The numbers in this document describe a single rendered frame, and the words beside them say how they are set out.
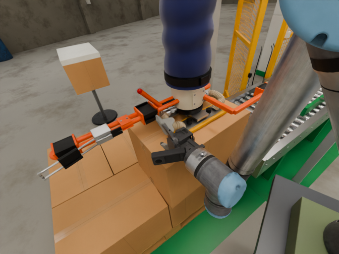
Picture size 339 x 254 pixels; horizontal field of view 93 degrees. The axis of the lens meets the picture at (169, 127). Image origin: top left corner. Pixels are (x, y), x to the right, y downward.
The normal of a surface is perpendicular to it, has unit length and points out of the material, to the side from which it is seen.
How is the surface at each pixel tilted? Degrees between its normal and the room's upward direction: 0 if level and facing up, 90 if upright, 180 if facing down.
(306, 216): 2
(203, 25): 71
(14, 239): 0
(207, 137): 0
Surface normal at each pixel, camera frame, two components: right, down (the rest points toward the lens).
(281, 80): -0.92, 0.29
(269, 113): -0.79, 0.45
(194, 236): -0.07, -0.75
